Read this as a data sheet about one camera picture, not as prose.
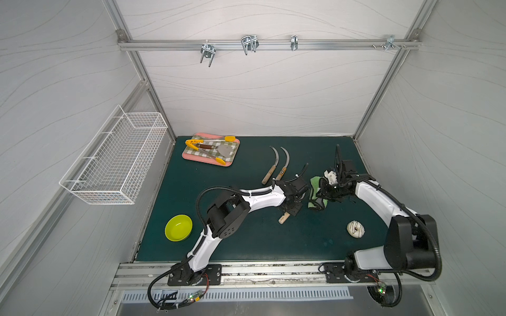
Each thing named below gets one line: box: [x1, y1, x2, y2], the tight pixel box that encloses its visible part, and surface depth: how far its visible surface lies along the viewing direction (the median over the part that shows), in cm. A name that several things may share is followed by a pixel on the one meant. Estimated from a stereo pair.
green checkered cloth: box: [183, 135, 240, 162], surface depth 117 cm
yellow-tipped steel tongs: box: [185, 135, 237, 166], surface depth 117 cm
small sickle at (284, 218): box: [278, 211, 291, 225], surface depth 88 cm
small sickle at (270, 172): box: [261, 145, 280, 185], surface depth 106 cm
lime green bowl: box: [164, 214, 194, 242], surface depth 84 cm
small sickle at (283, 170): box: [275, 146, 290, 182], surface depth 106 cm
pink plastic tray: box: [181, 132, 241, 168], surface depth 116 cm
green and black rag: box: [307, 176, 329, 211], surface depth 86 cm
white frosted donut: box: [346, 219, 366, 239], surface depth 84 cm
